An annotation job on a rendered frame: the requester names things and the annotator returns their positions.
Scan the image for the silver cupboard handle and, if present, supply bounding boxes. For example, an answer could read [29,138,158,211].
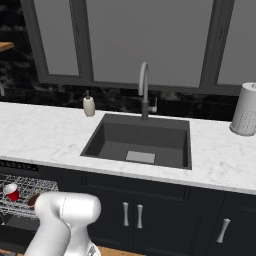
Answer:
[122,201,131,228]
[136,203,145,230]
[216,217,232,245]

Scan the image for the grey curved tap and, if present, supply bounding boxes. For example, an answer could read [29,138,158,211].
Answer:
[138,61,159,121]

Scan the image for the black dishwasher door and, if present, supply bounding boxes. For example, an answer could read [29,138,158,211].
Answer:
[0,214,38,255]

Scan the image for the red cup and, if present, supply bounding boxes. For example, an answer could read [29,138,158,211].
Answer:
[2,182,21,203]

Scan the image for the wire dishwasher rack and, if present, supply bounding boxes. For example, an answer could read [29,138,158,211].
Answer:
[0,173,60,221]

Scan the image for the beige soap dispenser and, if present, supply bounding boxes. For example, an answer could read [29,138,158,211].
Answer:
[82,89,97,118]

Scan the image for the white paper towel roll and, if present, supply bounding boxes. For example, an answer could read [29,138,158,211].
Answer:
[229,82,256,137]

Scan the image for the black panel under sink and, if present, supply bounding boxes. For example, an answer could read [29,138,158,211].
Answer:
[82,173,188,202]

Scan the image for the grey framed window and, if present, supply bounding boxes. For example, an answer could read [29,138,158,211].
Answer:
[19,0,256,97]

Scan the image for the black cupboard door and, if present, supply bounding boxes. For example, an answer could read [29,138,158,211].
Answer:
[83,188,135,249]
[132,193,203,256]
[205,191,256,256]

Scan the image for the brown bowl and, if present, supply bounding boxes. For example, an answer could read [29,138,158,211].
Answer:
[26,192,42,210]

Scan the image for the black dishwasher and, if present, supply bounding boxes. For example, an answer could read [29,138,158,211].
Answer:
[0,159,61,254]

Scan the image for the dark grey sink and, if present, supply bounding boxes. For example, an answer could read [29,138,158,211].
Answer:
[79,112,193,171]

